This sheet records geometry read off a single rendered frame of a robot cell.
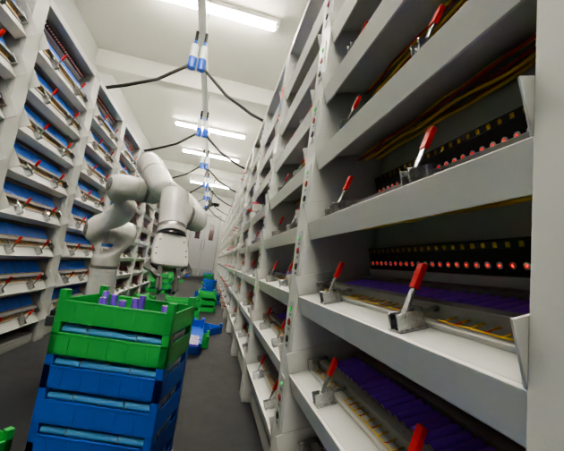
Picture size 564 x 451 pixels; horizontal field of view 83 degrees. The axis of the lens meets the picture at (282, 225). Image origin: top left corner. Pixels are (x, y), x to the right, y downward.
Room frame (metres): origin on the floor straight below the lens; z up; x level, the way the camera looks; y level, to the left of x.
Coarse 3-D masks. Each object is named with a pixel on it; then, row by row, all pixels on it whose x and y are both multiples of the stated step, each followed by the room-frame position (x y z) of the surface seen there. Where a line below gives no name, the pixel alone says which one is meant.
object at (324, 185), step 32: (352, 32) 0.84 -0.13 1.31; (320, 96) 0.85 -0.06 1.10; (352, 96) 0.85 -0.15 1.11; (320, 128) 0.83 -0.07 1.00; (352, 160) 0.85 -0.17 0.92; (320, 192) 0.84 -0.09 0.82; (352, 192) 0.85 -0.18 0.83; (320, 256) 0.84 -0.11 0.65; (352, 256) 0.86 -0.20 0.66; (288, 352) 0.85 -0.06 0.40; (288, 384) 0.83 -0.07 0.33; (288, 416) 0.83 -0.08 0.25
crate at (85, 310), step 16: (64, 288) 0.85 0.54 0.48; (64, 304) 0.84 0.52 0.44; (80, 304) 0.84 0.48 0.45; (96, 304) 0.84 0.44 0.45; (128, 304) 1.04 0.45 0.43; (160, 304) 1.03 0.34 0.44; (176, 304) 0.85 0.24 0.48; (192, 304) 1.02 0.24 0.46; (64, 320) 0.84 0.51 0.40; (80, 320) 0.84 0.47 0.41; (96, 320) 0.84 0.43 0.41; (112, 320) 0.84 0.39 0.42; (128, 320) 0.84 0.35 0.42; (144, 320) 0.84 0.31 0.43; (160, 320) 0.84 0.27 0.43; (176, 320) 0.87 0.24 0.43
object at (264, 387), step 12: (252, 360) 1.52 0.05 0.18; (264, 360) 1.47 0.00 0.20; (252, 372) 1.35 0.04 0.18; (264, 372) 1.38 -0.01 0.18; (276, 372) 1.30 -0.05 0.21; (252, 384) 1.30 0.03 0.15; (264, 384) 1.27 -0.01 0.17; (276, 384) 1.08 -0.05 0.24; (264, 396) 1.16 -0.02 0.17; (276, 396) 1.15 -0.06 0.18; (264, 408) 1.08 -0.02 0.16; (264, 420) 1.04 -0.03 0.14
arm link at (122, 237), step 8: (128, 224) 1.61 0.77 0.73; (112, 232) 1.54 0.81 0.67; (120, 232) 1.57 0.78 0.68; (128, 232) 1.59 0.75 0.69; (136, 232) 1.64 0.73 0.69; (112, 240) 1.56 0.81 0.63; (120, 240) 1.58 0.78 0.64; (128, 240) 1.59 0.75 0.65; (112, 248) 1.59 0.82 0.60; (120, 248) 1.58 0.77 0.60; (96, 256) 1.54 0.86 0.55; (104, 256) 1.54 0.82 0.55; (112, 256) 1.56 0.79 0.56; (120, 256) 1.62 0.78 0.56; (96, 264) 1.54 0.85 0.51; (104, 264) 1.54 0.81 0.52; (112, 264) 1.57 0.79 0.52
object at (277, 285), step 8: (288, 264) 1.54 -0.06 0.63; (264, 272) 1.52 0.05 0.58; (272, 272) 1.34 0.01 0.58; (280, 272) 1.44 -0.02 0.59; (288, 272) 1.08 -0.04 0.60; (264, 280) 1.43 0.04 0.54; (272, 280) 1.34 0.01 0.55; (280, 280) 1.09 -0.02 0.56; (288, 280) 0.92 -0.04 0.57; (264, 288) 1.37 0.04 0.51; (272, 288) 1.18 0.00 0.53; (280, 288) 1.05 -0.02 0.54; (288, 288) 0.92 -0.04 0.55; (272, 296) 1.20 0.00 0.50; (280, 296) 1.05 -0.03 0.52; (288, 296) 0.94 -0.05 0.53
